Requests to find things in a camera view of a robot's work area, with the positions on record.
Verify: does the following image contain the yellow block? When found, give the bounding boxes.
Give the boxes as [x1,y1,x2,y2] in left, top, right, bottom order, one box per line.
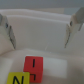
[6,71,31,84]

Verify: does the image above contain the pink block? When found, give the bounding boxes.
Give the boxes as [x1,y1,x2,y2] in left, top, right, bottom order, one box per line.
[22,55,45,83]

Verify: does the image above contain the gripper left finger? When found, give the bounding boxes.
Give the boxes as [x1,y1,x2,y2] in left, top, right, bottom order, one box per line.
[0,13,17,50]

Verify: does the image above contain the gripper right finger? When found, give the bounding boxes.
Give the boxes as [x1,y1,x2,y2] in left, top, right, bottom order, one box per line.
[64,7,84,50]

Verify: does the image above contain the white plastic box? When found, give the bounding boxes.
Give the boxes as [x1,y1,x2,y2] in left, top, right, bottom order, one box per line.
[0,7,84,84]

